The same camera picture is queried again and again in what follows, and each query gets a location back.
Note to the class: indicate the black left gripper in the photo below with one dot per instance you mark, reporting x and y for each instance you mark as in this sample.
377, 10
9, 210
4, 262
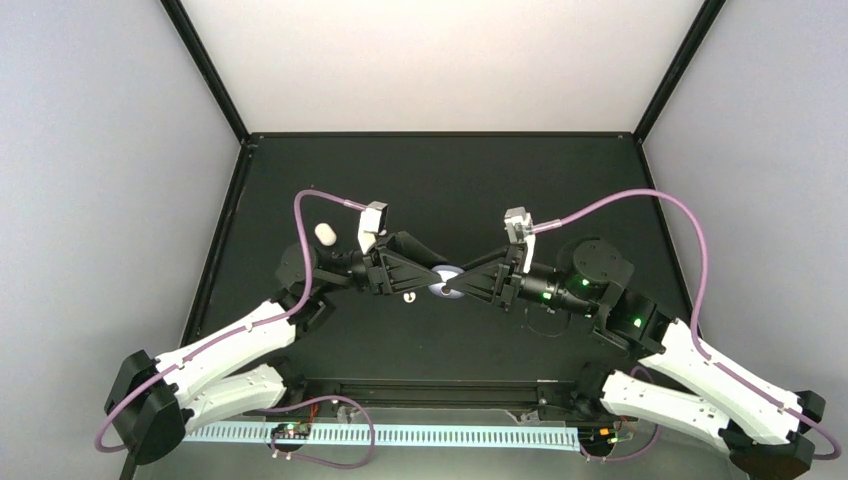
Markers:
396, 244

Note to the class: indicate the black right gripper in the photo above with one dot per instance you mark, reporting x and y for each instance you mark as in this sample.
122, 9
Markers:
509, 255

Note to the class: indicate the lavender earbud charging case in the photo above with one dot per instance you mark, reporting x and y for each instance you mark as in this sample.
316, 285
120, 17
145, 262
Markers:
440, 288

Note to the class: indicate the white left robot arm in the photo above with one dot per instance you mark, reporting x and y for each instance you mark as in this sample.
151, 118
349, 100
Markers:
156, 401

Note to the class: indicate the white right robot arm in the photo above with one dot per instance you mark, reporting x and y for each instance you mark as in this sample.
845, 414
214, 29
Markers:
758, 425

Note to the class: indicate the white oval charging case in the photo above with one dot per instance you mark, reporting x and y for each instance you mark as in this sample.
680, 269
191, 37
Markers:
325, 234

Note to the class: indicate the small circuit board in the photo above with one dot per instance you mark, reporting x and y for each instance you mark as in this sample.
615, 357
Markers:
291, 431

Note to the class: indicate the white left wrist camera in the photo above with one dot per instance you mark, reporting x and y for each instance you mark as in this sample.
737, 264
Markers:
372, 224

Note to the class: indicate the black frame rail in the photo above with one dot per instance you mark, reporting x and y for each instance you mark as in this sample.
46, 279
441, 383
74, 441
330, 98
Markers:
557, 396

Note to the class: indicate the light blue slotted cable duct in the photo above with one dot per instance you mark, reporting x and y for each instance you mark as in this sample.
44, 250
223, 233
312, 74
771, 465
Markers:
557, 438

